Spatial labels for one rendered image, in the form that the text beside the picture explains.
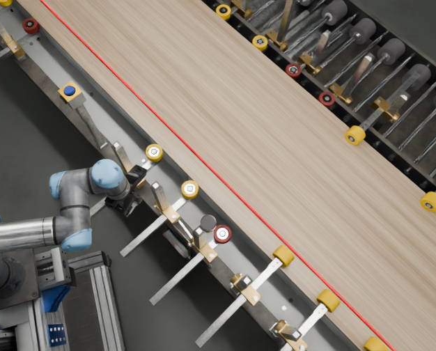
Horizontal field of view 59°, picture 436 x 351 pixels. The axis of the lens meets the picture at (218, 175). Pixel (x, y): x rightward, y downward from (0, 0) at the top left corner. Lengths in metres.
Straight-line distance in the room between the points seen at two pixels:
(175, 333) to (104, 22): 1.85
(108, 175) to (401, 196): 1.37
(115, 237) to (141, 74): 1.15
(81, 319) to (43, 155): 1.20
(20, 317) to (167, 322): 1.07
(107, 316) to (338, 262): 1.33
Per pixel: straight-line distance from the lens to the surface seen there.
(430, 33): 3.88
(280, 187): 1.79
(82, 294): 2.47
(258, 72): 2.06
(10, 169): 3.07
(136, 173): 1.26
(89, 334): 2.45
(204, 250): 1.72
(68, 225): 1.06
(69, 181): 1.10
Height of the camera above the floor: 2.57
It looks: 70 degrees down
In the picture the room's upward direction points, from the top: 6 degrees clockwise
